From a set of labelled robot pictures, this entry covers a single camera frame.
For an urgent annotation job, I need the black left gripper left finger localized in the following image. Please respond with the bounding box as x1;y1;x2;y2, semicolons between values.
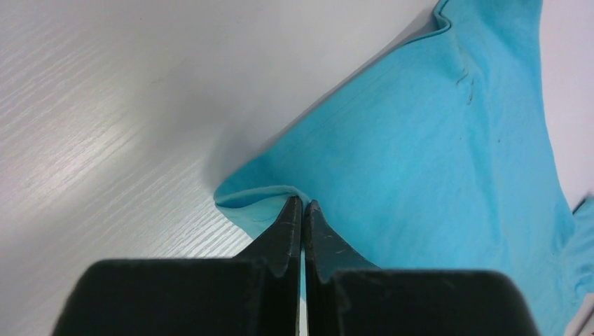
53;197;303;335

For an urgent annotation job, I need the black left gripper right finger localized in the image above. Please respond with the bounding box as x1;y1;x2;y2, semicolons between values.
303;201;538;335

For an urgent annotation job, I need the cyan t-shirt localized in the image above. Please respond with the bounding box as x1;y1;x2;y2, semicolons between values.
214;1;593;335

